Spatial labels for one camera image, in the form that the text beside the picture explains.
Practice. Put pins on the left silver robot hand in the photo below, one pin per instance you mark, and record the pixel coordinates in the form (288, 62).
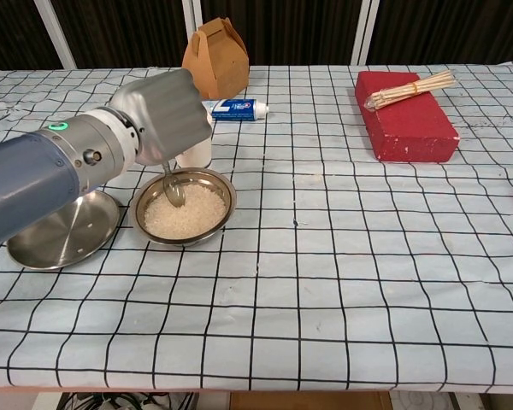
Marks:
(166, 115)

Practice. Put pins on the metal spoon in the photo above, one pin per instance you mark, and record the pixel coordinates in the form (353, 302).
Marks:
(175, 194)

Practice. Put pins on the white paper cup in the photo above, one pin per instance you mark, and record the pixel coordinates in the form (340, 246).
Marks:
(196, 156)

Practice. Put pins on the white uncooked rice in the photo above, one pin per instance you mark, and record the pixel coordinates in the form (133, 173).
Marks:
(188, 220)

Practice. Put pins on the blue white toothpaste tube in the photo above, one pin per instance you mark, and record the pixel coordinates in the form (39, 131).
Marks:
(235, 110)

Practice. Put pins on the brown paper gable box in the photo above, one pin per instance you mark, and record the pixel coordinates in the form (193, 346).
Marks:
(222, 60)

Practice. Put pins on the steel bowl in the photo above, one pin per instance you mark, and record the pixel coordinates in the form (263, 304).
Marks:
(224, 192)

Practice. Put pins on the empty steel plate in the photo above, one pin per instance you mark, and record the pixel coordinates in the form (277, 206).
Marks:
(64, 239)

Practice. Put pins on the checkered light blue tablecloth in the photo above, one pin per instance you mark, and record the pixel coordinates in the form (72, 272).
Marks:
(325, 277)

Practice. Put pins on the red brick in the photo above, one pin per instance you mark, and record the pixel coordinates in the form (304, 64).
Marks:
(410, 128)

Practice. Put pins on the bundle of wooden skewers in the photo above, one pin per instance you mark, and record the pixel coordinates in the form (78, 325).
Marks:
(410, 90)

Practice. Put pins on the white partition post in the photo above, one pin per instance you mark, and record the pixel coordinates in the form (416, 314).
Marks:
(191, 17)
(60, 34)
(365, 32)

